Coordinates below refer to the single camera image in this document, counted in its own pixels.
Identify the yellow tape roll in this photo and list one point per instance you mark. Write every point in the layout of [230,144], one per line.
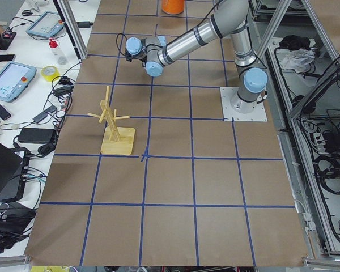
[50,73]

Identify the black smartphone on desk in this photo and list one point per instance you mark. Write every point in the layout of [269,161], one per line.
[4,114]

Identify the orange cylindrical can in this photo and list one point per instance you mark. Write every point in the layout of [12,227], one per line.
[173,7]

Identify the white bottle red cap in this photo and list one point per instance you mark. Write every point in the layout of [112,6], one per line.
[57,52]

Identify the aluminium frame structure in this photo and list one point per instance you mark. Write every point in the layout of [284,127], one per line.
[309,104]

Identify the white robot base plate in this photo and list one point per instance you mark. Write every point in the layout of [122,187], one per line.
[234,109]

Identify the small black adapter box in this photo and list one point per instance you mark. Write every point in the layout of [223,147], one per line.
[84,24]

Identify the bamboo mug tree stand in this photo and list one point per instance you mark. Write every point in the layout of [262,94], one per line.
[116,140]

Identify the black smartphone near pendant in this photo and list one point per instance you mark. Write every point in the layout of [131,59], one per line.
[7,57]

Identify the crumpled white cloth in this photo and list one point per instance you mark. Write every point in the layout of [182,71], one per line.
[298,60]

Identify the black scissors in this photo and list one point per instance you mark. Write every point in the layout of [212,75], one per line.
[27,12]

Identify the lower teach pendant tablet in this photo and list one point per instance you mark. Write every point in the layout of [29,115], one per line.
[14,78]

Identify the upper teach pendant tablet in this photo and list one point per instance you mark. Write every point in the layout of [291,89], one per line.
[48,25]

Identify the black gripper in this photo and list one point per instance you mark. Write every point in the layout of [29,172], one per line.
[139,57]

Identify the teach pendant tablet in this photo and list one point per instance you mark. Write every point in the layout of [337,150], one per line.
[14,78]
[48,25]

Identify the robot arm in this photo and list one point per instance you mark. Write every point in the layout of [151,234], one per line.
[226,19]

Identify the black power adapter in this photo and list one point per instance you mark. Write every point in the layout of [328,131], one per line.
[35,135]

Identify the black laptop computer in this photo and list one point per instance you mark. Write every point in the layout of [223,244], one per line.
[14,164]

